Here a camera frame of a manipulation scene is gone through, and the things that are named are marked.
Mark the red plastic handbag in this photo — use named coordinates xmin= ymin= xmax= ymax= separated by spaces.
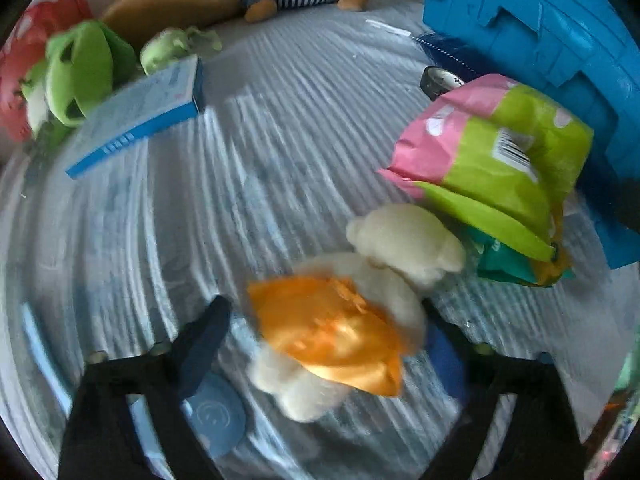
xmin=0 ymin=0 xmax=93 ymax=143

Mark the white plush toy orange cloth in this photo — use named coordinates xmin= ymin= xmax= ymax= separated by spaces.
xmin=247 ymin=204 xmax=468 ymax=423

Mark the light blue curved plastic piece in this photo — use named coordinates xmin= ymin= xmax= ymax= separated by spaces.
xmin=182 ymin=375 xmax=248 ymax=461

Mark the teal snack packet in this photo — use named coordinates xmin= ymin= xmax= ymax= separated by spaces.
xmin=467 ymin=225 xmax=576 ymax=288

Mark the blue medicine box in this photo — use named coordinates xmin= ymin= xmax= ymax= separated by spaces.
xmin=65 ymin=55 xmax=206 ymax=180

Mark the grey printed bed sheet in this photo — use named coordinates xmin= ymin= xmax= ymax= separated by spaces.
xmin=0 ymin=0 xmax=640 ymax=480

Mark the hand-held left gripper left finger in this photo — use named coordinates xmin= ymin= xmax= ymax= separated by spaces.
xmin=57 ymin=295 xmax=233 ymax=480

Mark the green frog plush toy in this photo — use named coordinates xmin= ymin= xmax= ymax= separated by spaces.
xmin=22 ymin=20 xmax=223 ymax=136

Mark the blue plastic crate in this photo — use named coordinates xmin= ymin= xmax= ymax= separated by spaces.
xmin=402 ymin=0 xmax=640 ymax=271

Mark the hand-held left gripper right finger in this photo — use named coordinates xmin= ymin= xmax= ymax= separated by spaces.
xmin=422 ymin=305 xmax=588 ymax=480

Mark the pink and green snack bag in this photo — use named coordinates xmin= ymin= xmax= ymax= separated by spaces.
xmin=377 ymin=74 xmax=596 ymax=261

